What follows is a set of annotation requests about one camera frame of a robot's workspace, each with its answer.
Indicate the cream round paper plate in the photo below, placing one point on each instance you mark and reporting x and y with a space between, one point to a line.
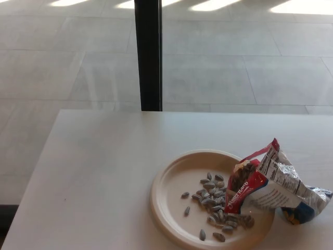
171 192

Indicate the pile of grey sunflower seeds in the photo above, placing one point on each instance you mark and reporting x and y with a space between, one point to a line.
210 194

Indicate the red white sunflower seed bag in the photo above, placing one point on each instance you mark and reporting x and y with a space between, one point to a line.
273 190

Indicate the single grey sunflower seed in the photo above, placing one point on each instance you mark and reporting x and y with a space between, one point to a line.
202 234
187 211
185 194
227 228
219 236

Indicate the black vertical window post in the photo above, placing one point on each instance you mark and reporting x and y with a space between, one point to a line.
148 52

